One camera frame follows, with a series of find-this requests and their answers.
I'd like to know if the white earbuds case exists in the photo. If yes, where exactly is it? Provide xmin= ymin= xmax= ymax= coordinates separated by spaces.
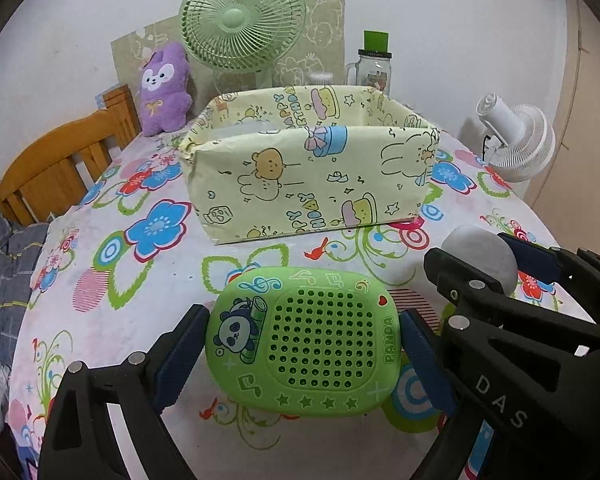
xmin=441 ymin=226 xmax=518 ymax=296

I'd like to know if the green panda speaker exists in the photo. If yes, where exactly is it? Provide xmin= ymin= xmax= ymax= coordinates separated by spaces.
xmin=204 ymin=266 xmax=401 ymax=417

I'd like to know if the white standing fan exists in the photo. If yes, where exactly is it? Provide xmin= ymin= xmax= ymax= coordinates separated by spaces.
xmin=476 ymin=93 xmax=556 ymax=183

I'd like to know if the floral tablecloth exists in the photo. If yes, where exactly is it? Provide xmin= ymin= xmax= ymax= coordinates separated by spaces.
xmin=8 ymin=136 xmax=555 ymax=479

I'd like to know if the grey plaid bedding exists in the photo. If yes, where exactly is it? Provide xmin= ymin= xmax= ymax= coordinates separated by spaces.
xmin=0 ymin=217 xmax=48 ymax=432

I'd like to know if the yellow cartoon storage box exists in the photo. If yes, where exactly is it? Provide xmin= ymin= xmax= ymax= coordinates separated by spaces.
xmin=178 ymin=84 xmax=441 ymax=244

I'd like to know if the glass jar mug green lid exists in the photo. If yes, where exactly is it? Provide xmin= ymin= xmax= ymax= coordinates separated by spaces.
xmin=344 ymin=30 xmax=392 ymax=96

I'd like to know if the wooden bed headboard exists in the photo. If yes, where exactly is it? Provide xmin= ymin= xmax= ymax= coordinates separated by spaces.
xmin=0 ymin=84 xmax=140 ymax=226

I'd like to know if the cotton swab container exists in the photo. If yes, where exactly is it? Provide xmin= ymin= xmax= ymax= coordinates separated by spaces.
xmin=309 ymin=72 xmax=334 ymax=86

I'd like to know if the purple plush toy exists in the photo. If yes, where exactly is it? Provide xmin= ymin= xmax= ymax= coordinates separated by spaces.
xmin=138 ymin=42 xmax=193 ymax=136

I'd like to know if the green desk fan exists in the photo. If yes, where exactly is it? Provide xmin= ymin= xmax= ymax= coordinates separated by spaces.
xmin=178 ymin=0 xmax=306 ymax=89

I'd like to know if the cartoon wall paper sheet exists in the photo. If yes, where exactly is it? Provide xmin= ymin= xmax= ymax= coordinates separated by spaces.
xmin=111 ymin=0 xmax=346 ymax=112

